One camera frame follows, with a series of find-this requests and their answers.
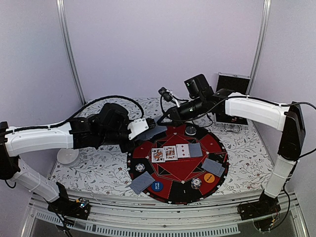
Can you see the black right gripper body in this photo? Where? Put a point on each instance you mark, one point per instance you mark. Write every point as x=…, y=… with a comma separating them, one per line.
x=179, y=117

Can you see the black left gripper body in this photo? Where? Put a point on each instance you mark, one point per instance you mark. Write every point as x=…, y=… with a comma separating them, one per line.
x=127, y=148

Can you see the blue playing card deck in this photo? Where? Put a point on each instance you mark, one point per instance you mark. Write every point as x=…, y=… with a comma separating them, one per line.
x=150, y=133

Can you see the black white dealer button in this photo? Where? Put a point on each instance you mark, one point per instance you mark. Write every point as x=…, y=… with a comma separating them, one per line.
x=190, y=130

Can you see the white blue poker chip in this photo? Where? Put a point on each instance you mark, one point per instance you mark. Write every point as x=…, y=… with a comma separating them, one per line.
x=140, y=167

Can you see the king of spades card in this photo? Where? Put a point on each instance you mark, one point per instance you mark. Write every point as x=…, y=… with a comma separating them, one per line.
x=157, y=155

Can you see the king of hearts card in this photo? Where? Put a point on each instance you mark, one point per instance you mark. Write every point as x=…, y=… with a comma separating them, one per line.
x=170, y=153

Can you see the three of diamonds card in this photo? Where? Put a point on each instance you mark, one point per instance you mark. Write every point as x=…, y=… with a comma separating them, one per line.
x=183, y=151

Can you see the face down community card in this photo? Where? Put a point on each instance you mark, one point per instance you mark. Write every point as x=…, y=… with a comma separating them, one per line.
x=195, y=150

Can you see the dealt blue card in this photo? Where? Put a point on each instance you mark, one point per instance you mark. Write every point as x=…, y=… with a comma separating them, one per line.
x=206, y=164
x=134, y=188
x=144, y=180
x=216, y=169

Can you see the blue small blind button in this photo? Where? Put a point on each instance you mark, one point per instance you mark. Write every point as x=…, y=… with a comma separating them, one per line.
x=157, y=186

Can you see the orange big blind button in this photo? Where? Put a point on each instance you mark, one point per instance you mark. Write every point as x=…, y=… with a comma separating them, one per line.
x=209, y=178

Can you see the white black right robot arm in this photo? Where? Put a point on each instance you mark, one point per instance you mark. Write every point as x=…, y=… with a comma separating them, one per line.
x=287, y=118

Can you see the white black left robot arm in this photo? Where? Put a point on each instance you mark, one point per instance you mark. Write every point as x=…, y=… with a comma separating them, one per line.
x=111, y=126

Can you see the round red black poker mat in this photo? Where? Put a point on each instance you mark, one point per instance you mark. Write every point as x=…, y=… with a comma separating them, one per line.
x=176, y=175

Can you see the white bowl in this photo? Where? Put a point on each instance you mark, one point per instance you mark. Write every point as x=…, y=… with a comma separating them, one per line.
x=68, y=157

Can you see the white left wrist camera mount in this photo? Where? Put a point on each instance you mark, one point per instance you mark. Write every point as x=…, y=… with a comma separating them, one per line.
x=137, y=127

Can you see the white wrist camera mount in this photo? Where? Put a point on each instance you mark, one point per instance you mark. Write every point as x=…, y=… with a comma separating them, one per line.
x=137, y=127
x=176, y=101

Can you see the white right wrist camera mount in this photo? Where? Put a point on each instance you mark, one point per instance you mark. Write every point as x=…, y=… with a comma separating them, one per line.
x=176, y=101

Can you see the front aluminium rail frame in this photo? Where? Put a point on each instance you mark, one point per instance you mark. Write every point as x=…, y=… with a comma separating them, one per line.
x=214, y=216

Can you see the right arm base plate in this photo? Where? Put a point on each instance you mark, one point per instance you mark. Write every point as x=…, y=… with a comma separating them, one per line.
x=264, y=206

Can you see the right aluminium frame post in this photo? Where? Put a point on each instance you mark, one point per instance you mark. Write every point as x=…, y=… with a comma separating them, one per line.
x=261, y=38

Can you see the aluminium frame post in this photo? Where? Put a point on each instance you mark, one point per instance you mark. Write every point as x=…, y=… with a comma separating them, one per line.
x=261, y=38
x=68, y=47

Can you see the left aluminium frame post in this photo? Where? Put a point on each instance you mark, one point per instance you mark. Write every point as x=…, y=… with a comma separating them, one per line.
x=68, y=47

